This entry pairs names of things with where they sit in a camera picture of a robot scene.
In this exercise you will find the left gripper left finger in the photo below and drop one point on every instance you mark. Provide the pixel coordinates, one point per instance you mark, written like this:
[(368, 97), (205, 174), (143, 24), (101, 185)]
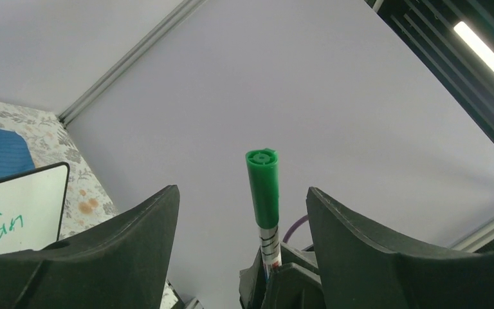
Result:
[(120, 263)]

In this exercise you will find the floral table cloth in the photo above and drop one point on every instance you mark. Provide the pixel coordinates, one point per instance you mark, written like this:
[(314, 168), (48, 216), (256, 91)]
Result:
[(86, 204)]

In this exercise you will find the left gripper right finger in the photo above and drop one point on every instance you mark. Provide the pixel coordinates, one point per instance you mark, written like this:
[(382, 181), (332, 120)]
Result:
[(364, 264)]

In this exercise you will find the small whiteboard black frame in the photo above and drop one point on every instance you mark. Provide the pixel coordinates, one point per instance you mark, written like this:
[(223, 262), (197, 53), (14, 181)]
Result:
[(31, 207)]

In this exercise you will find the green marker cap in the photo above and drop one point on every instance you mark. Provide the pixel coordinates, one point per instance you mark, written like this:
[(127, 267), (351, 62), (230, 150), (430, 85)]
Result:
[(263, 169)]

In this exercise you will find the green whiteboard marker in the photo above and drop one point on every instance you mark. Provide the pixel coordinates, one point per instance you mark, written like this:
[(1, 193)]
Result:
[(270, 249)]

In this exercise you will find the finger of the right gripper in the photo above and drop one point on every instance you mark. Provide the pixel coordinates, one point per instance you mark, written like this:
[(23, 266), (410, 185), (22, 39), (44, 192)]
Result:
[(293, 286), (252, 286)]

